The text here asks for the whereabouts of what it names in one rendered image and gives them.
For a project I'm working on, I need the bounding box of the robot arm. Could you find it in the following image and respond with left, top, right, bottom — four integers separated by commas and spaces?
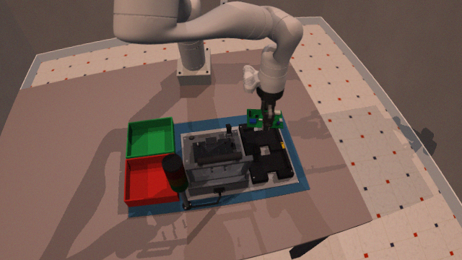
113, 0, 303, 93

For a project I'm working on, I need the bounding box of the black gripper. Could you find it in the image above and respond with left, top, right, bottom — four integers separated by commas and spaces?
256, 87, 284, 131

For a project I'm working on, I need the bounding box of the green bin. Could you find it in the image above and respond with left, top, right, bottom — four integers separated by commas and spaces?
126, 117, 175, 159

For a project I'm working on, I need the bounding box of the red open-top bin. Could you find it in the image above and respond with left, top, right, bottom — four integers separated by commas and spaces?
124, 154, 180, 207

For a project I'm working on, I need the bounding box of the green circuit board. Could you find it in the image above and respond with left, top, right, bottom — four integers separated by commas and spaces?
247, 109, 284, 129

